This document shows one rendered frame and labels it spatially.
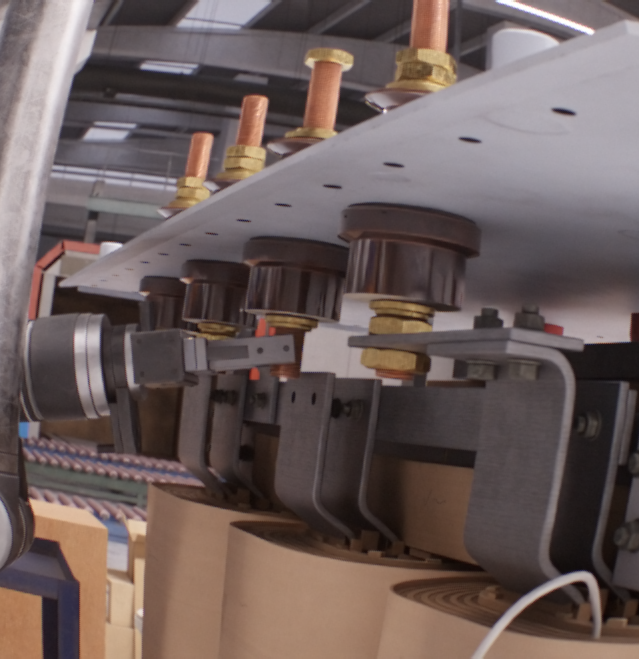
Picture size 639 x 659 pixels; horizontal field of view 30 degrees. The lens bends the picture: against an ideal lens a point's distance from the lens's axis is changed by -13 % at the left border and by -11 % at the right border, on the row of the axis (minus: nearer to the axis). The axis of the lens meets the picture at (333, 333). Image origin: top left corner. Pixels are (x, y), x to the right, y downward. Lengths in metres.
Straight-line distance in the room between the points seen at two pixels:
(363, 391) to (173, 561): 0.46
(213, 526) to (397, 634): 0.67
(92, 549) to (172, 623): 0.83
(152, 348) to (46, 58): 0.32
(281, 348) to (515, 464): 0.44
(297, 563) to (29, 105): 0.50
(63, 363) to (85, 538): 1.20
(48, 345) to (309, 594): 0.35
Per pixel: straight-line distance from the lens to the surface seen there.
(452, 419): 1.04
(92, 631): 2.42
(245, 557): 1.24
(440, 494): 1.15
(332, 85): 1.27
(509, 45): 0.63
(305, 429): 1.21
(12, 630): 2.41
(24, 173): 1.12
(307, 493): 1.19
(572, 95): 0.57
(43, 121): 1.13
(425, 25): 1.02
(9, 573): 1.69
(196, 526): 1.53
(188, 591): 1.54
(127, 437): 1.22
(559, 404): 0.78
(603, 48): 0.47
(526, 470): 0.80
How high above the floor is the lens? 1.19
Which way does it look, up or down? 4 degrees up
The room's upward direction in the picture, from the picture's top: 7 degrees clockwise
